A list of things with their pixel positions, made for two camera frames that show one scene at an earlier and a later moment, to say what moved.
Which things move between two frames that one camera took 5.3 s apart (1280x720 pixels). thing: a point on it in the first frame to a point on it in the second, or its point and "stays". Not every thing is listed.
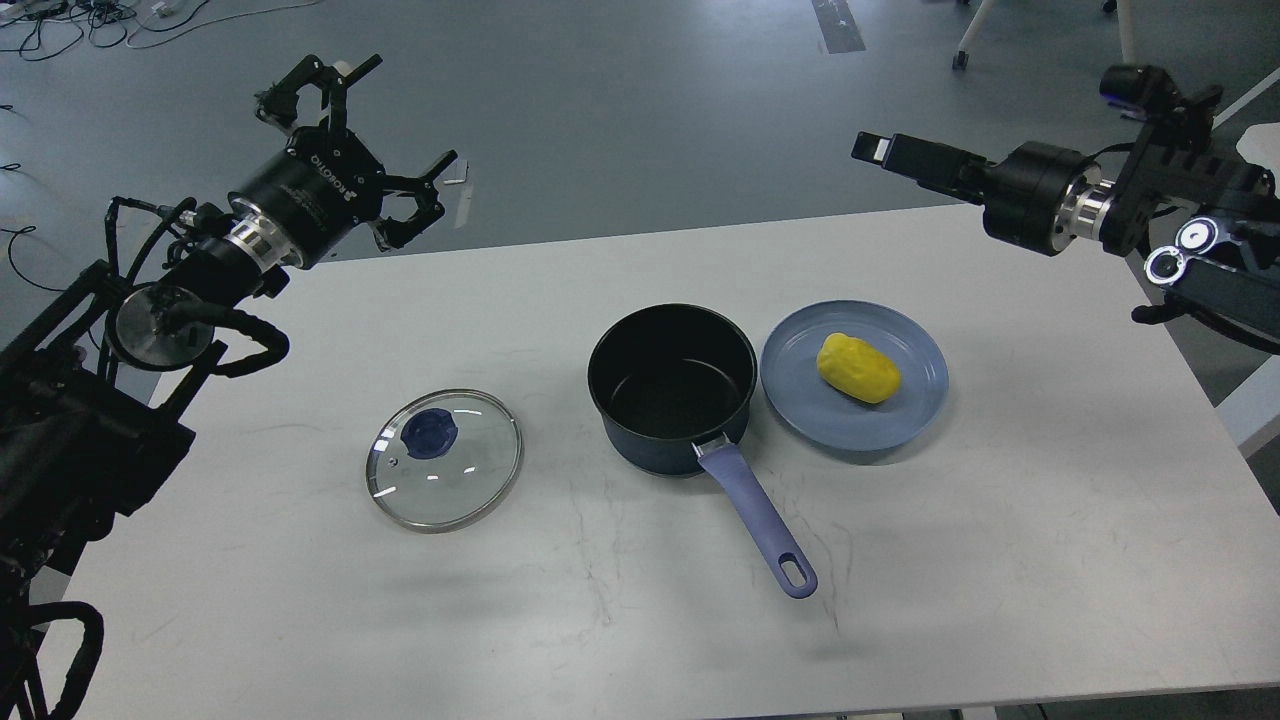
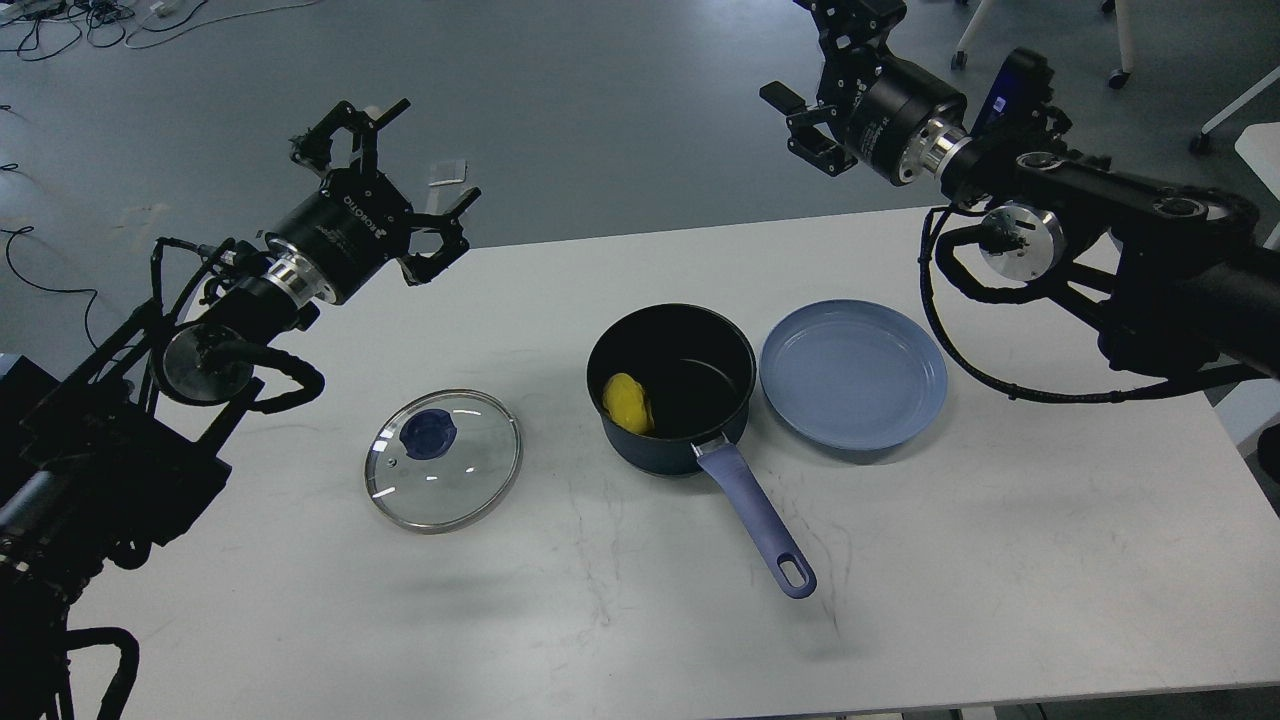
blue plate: [817, 412] stays
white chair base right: [1259, 145] stays
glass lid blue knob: [445, 461] stays
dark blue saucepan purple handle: [672, 384] stays
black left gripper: [300, 205] to [341, 234]
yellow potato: [858, 368] to [627, 404]
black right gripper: [1040, 197] to [902, 119]
